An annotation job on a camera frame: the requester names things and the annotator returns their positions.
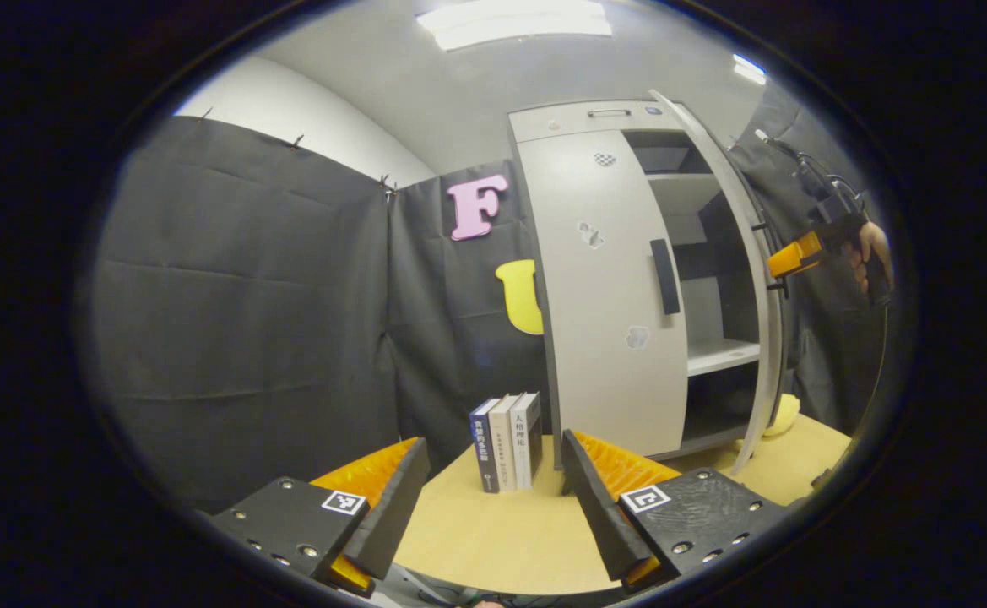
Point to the large ceiling light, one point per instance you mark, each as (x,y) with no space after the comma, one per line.
(514,21)

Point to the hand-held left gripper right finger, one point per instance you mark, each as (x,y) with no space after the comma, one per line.
(599,507)

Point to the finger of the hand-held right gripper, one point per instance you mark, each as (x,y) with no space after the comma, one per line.
(793,255)

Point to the grey double-door shoe cabinet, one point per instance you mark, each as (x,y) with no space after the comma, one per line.
(713,253)

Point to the yellow soft object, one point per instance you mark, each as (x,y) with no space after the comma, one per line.
(784,414)

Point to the white book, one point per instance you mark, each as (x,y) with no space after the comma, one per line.
(525,439)

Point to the grey cabinet door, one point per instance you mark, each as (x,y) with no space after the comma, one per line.
(755,279)
(603,355)

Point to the grey cabinet drawer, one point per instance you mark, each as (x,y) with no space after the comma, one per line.
(569,122)

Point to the small ceiling light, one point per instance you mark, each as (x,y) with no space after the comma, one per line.
(750,69)

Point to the beige book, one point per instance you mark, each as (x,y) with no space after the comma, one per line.
(504,443)

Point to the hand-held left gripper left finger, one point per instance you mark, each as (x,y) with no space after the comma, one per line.
(396,507)

